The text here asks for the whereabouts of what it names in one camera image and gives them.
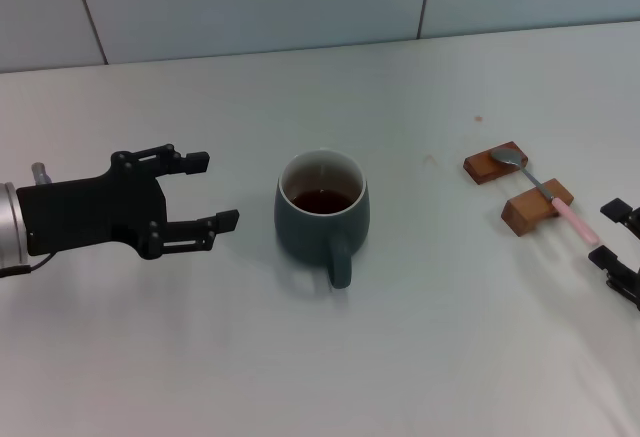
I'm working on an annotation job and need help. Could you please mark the flat brown wooden block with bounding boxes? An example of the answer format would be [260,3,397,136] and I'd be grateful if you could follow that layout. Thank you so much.
[463,140,530,187]

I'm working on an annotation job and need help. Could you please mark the grey ceramic cup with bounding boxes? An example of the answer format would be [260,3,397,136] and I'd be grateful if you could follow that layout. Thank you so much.
[273,148,372,290]

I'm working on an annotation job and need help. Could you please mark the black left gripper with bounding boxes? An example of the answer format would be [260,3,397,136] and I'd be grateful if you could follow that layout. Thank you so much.
[17,144,240,261]

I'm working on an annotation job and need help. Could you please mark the arched brown wooden block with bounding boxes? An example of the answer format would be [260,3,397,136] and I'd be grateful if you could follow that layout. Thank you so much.
[501,177,575,237]

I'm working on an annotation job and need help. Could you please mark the pink handled metal spoon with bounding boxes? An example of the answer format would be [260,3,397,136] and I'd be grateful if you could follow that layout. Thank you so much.
[489,148,600,245]

